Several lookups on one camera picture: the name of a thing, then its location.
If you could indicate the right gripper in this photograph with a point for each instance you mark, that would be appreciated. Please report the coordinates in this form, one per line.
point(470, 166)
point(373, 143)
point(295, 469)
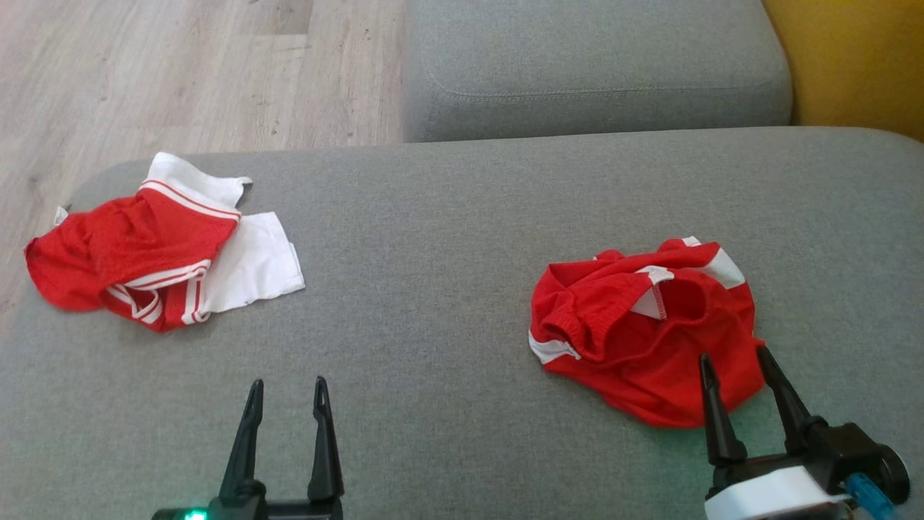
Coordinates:
point(772, 495)

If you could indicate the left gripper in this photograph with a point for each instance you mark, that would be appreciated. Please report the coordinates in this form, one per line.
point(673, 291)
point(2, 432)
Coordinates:
point(289, 510)

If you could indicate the red shorts with white trim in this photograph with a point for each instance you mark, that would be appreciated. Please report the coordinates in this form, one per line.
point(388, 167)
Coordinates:
point(635, 339)

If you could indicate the red and white jersey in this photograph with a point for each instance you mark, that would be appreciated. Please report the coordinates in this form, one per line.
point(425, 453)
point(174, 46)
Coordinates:
point(123, 245)

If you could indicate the grey fabric sofa seat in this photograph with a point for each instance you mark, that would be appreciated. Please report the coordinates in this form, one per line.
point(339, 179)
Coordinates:
point(433, 289)

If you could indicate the yellow upholstered furniture piece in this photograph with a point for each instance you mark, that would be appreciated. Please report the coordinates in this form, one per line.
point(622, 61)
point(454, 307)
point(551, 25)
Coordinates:
point(859, 58)

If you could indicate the grey fabric sofa cushion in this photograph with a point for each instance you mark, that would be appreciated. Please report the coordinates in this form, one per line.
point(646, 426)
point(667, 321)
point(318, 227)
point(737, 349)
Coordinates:
point(592, 58)

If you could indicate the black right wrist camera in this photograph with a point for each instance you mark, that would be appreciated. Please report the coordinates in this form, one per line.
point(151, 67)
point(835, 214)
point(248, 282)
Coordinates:
point(852, 448)

